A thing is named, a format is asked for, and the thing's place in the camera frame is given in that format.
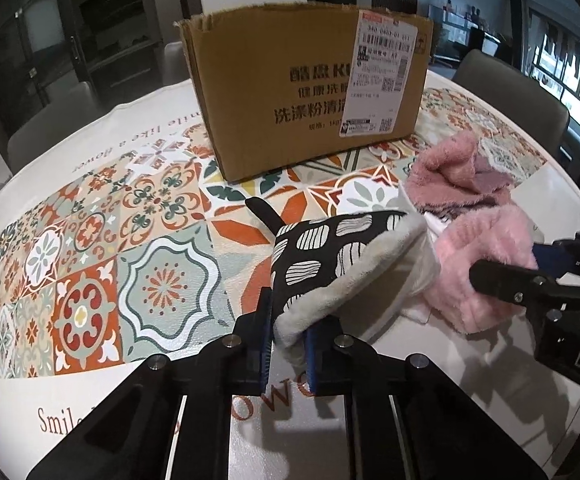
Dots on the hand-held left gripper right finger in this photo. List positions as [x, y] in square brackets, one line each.
[313, 362]

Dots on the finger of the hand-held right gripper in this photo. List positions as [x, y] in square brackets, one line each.
[505, 280]
[552, 257]

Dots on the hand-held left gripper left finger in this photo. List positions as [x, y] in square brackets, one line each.
[265, 342]

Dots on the pink fluffy plush item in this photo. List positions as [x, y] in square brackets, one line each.
[475, 245]

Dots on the black white patterned oven mitt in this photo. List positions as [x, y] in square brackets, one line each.
[320, 250]

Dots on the pink terry towel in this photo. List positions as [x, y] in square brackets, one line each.
[445, 170]

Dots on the brown cardboard box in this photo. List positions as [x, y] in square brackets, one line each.
[270, 90]

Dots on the grey dining chair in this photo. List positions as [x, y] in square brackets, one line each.
[510, 90]
[174, 60]
[54, 125]

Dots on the large window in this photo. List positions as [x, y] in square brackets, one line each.
[575, 70]

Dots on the tile patterned tablecloth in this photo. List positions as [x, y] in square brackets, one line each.
[94, 240]

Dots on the low tv cabinet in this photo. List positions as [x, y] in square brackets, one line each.
[470, 25]

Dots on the dark sliding glass door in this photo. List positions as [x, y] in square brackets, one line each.
[69, 25]

